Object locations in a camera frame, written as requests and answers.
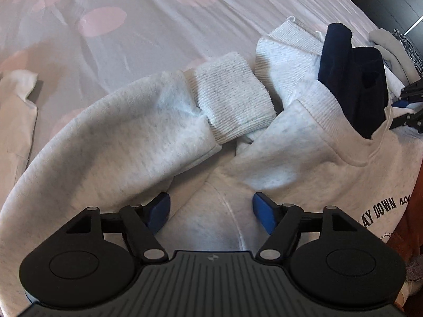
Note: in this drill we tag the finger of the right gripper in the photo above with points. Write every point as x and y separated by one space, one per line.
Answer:
404 117
410 94

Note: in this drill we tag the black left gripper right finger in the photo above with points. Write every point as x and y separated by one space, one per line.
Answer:
329 257

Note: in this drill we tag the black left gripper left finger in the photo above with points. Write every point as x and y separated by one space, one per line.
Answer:
96 256

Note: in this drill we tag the light grey printed sweatshirt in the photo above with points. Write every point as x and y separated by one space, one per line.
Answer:
238 129

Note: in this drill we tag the grey folded garment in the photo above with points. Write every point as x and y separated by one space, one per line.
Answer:
394 53

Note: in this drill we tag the orange brown cloth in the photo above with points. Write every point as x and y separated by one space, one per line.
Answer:
406 240

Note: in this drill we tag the cream white garment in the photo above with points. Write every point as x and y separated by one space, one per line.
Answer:
18 118

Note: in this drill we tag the pink dotted bed sheet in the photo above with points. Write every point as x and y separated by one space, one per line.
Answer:
82 50

